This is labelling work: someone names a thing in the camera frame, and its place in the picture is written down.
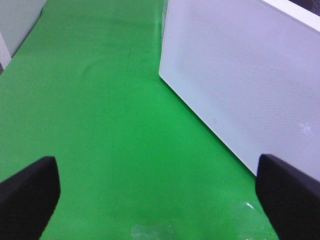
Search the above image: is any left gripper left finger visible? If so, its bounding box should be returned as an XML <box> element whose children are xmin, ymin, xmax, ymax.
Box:
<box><xmin>0</xmin><ymin>156</ymin><xmax>61</xmax><ymax>240</ymax></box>

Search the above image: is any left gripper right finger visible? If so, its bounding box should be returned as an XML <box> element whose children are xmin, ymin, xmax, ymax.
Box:
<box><xmin>255</xmin><ymin>154</ymin><xmax>320</xmax><ymax>240</ymax></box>

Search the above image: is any white microwave door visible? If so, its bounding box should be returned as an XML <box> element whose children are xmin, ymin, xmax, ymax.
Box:
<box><xmin>159</xmin><ymin>0</ymin><xmax>320</xmax><ymax>179</ymax></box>

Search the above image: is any white microwave oven body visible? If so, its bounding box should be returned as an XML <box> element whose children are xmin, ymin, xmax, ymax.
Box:
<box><xmin>263</xmin><ymin>0</ymin><xmax>320</xmax><ymax>32</ymax></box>

